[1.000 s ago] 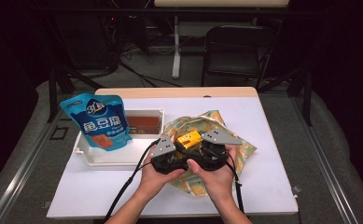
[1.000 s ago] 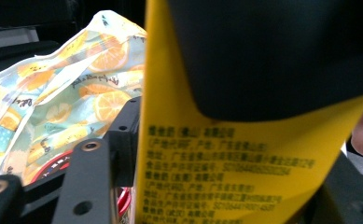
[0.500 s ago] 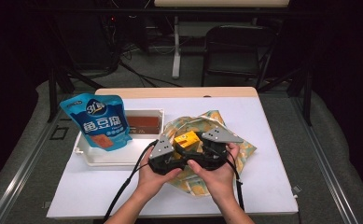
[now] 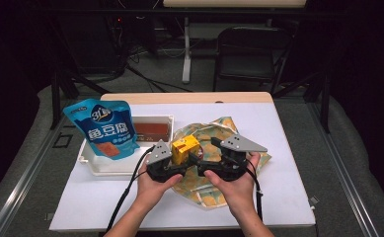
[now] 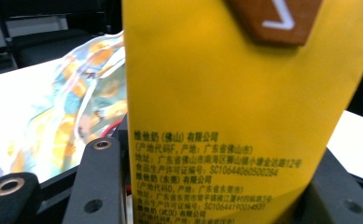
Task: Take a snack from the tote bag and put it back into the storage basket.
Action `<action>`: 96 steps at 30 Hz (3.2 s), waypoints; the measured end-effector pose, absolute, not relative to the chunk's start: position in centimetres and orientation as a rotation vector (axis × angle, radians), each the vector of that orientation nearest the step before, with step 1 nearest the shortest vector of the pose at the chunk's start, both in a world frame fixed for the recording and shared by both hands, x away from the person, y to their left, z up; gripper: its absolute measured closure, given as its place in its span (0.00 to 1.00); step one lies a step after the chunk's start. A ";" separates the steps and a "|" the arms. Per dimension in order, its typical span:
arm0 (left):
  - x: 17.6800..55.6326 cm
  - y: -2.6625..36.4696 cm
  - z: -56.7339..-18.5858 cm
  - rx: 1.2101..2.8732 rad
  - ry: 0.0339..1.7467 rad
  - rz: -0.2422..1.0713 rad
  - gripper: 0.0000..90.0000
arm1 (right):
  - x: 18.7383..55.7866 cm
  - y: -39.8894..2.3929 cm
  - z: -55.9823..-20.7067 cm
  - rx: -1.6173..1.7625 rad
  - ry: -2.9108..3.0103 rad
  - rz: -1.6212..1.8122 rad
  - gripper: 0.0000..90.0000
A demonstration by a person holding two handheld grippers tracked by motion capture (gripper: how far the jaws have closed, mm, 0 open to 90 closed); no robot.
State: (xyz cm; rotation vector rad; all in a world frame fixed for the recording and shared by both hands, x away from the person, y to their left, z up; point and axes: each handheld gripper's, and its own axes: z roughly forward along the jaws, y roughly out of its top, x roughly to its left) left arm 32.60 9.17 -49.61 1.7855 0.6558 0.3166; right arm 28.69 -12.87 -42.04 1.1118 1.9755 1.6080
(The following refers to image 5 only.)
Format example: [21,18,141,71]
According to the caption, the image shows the orange-slice print bag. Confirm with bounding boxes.
[6,31,131,175]

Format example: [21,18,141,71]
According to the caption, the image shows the red can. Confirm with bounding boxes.
[99,119,129,140]

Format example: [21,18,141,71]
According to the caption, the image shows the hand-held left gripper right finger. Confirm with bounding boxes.
[294,148,363,224]

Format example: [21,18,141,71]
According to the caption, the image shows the yellow drink carton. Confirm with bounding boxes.
[121,0,363,224]

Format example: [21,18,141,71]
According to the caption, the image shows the brown drink carton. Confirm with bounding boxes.
[224,0,324,48]

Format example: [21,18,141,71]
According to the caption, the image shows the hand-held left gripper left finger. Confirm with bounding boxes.
[62,137,123,224]

